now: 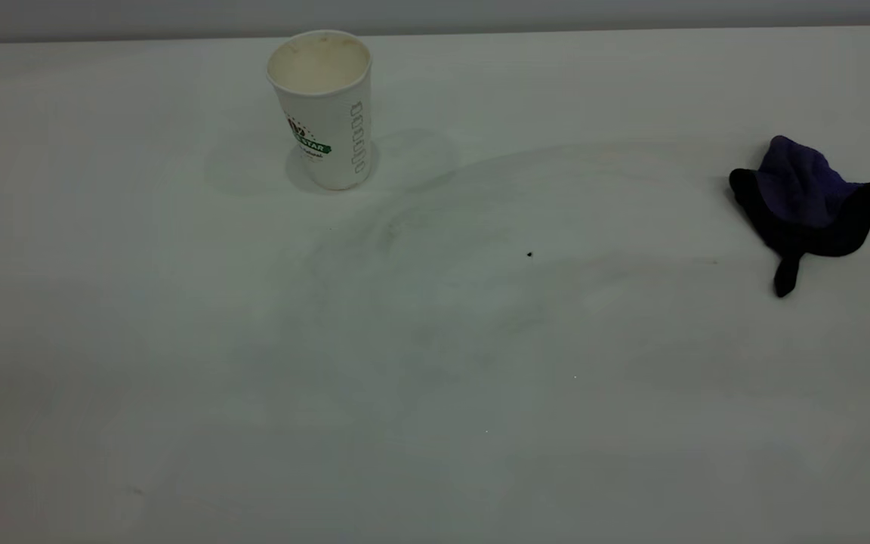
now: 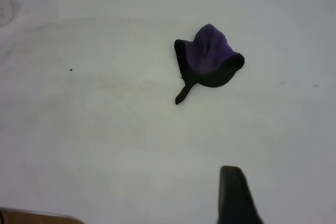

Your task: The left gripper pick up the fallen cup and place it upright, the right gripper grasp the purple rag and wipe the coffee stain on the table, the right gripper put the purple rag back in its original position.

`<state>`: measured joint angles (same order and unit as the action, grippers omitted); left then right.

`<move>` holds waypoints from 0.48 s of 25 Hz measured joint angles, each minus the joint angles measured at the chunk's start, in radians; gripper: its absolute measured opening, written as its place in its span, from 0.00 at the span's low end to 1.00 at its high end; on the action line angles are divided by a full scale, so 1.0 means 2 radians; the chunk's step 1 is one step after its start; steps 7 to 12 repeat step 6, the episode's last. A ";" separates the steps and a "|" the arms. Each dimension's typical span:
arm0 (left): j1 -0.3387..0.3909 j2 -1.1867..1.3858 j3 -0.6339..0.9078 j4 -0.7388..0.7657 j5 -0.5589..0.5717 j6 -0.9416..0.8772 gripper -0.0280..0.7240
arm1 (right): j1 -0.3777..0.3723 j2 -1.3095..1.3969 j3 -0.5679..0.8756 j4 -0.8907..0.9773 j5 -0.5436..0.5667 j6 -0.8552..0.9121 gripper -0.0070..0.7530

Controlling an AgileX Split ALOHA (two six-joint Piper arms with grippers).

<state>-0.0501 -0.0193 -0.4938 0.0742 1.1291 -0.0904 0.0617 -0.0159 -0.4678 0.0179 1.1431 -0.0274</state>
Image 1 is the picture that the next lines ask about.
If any white paper coffee cup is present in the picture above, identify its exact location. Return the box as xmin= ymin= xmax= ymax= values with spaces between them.
xmin=267 ymin=29 xmax=373 ymax=191

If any purple and black cloth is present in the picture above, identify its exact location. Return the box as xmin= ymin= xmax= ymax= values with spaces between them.
xmin=729 ymin=135 xmax=870 ymax=298

